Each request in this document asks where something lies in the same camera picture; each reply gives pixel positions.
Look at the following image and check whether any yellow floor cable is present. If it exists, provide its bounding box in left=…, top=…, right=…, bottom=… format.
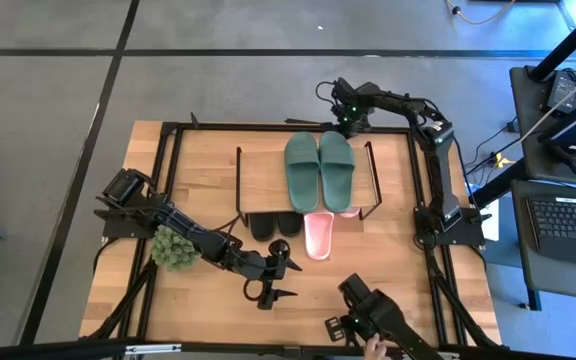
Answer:
left=445, top=0, right=517, bottom=26

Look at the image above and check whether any dark grey side desk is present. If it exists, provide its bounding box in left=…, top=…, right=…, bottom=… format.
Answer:
left=509, top=64, right=576, bottom=306

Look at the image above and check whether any white paper sheet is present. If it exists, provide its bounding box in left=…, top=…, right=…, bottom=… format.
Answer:
left=481, top=212, right=500, bottom=242

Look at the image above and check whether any black diagonal pole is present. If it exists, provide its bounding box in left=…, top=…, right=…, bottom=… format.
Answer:
left=527, top=0, right=576, bottom=82

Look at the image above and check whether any black rubber slide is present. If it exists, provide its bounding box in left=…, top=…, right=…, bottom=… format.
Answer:
left=248, top=212, right=278, bottom=243
left=276, top=212, right=303, bottom=238

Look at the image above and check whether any green rubber slide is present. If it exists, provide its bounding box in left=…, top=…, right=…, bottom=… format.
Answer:
left=283, top=131, right=322, bottom=215
left=317, top=130, right=357, bottom=215

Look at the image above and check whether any silver metal bracket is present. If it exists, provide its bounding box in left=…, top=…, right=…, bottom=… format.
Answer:
left=124, top=343, right=183, bottom=356

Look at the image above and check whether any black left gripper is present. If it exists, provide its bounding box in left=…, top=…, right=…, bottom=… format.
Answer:
left=227, top=239, right=304, bottom=311

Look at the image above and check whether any black power adapter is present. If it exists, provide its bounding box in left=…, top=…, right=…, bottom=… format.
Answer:
left=546, top=69, right=576, bottom=114

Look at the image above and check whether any green artificial plant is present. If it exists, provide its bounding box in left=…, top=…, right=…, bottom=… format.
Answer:
left=150, top=224, right=202, bottom=273

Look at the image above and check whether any person's hand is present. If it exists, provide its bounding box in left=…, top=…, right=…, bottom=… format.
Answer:
left=362, top=333, right=392, bottom=360

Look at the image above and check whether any black computer keyboard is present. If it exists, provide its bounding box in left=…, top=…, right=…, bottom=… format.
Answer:
left=526, top=194, right=576, bottom=269

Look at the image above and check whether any thin white cord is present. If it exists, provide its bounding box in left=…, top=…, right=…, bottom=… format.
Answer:
left=517, top=60, right=576, bottom=146

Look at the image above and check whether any black metal rig frame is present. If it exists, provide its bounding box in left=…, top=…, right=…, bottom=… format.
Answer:
left=0, top=112, right=576, bottom=360

